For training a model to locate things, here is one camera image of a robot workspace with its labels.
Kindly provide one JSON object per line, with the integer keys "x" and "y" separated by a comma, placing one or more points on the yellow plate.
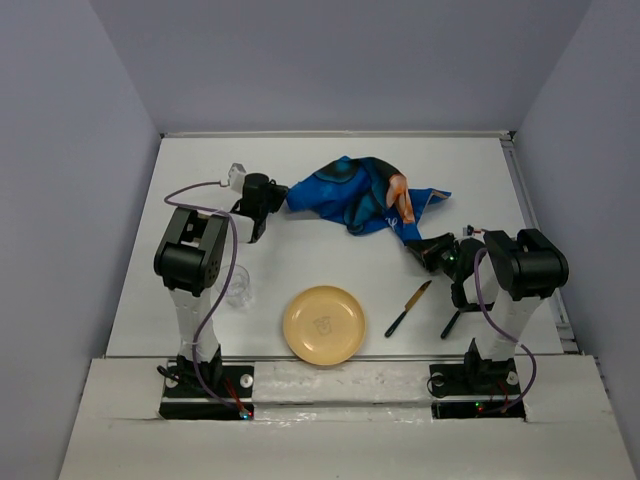
{"x": 324, "y": 325}

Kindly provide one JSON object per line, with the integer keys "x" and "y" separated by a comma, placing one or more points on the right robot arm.
{"x": 506, "y": 279}

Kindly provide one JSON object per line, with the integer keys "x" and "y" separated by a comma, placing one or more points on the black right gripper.
{"x": 426, "y": 248}

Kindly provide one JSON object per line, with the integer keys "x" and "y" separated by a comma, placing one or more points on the gold fork dark handle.
{"x": 450, "y": 325}

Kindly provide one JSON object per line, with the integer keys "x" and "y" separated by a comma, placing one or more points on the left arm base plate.
{"x": 183, "y": 398}

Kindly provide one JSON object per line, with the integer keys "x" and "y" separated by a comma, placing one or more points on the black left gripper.
{"x": 278, "y": 192}

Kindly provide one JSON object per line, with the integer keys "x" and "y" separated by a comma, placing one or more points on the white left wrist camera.
{"x": 236, "y": 177}

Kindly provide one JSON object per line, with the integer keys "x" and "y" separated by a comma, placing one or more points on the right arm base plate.
{"x": 458, "y": 394}

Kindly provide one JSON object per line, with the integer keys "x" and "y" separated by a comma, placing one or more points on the clear plastic cup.
{"x": 238, "y": 293}

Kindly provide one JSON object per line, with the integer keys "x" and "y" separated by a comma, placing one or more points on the blue cartoon placemat cloth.
{"x": 365, "y": 195}

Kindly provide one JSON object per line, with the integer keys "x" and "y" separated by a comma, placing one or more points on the aluminium table edge rail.
{"x": 492, "y": 134}

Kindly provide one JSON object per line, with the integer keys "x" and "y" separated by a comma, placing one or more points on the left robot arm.
{"x": 196, "y": 259}

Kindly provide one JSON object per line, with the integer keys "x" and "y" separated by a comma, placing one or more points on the gold knife dark handle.
{"x": 407, "y": 307}

